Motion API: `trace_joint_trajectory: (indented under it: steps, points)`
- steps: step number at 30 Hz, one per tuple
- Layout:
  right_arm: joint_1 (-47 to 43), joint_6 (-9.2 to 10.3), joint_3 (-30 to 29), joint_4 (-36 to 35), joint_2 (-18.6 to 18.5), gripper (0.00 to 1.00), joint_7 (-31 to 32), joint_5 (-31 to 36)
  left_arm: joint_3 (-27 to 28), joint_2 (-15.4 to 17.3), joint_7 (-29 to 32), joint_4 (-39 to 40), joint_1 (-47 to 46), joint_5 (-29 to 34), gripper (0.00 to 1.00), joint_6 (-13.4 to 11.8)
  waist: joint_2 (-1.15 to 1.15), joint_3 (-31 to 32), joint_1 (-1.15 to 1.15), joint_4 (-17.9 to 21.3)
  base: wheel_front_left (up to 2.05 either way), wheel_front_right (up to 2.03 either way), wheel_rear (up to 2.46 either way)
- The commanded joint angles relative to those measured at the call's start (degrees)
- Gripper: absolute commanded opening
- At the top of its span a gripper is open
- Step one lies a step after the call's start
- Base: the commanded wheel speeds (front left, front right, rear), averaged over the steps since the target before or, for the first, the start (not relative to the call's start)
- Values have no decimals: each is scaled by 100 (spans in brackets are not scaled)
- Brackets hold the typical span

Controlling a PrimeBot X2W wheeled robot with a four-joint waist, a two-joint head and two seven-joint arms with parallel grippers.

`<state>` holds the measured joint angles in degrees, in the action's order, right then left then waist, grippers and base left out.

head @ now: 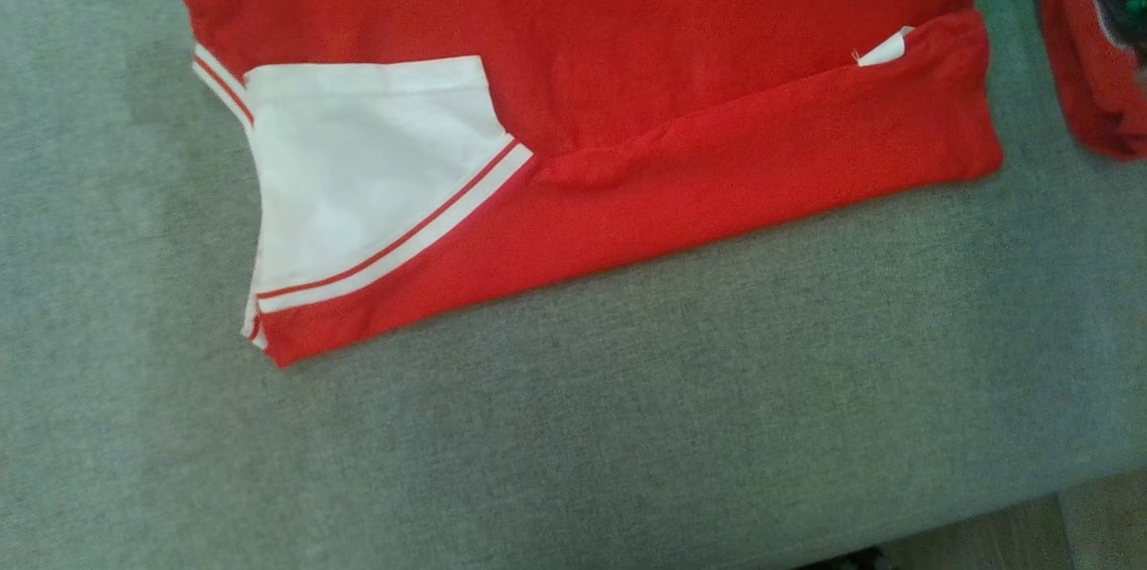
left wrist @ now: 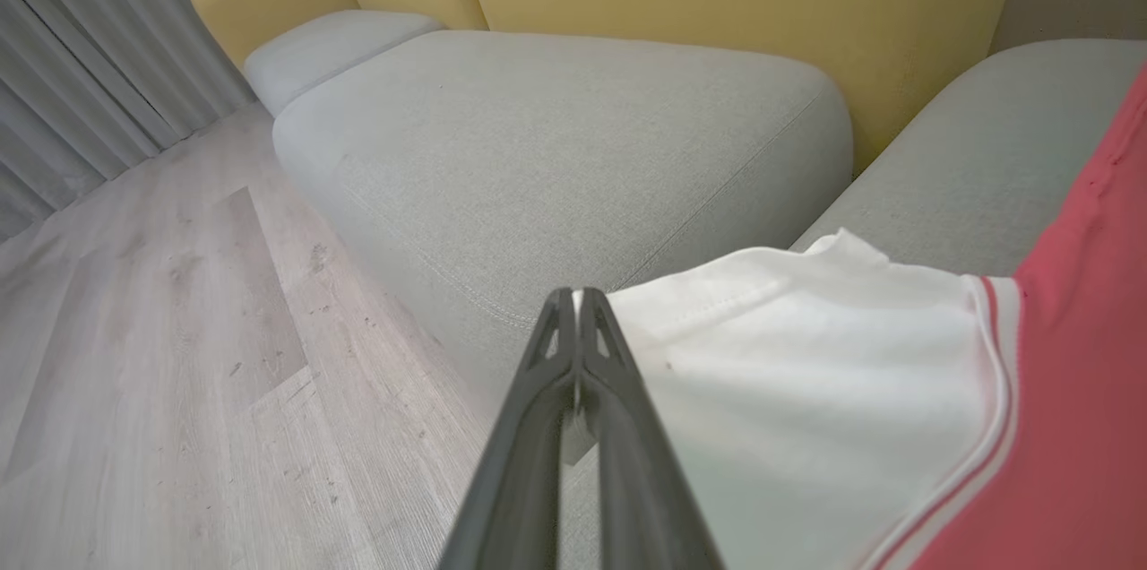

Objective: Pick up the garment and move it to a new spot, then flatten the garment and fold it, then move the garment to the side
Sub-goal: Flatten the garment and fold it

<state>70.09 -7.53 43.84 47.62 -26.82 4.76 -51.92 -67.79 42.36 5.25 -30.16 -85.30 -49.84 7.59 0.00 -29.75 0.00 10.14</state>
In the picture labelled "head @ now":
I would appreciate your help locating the red and white jersey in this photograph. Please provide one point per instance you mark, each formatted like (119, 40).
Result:
(627, 32)

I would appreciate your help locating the red garment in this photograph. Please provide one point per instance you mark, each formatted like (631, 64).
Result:
(1093, 95)

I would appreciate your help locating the large grey sofa seat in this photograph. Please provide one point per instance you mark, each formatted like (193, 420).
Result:
(627, 409)

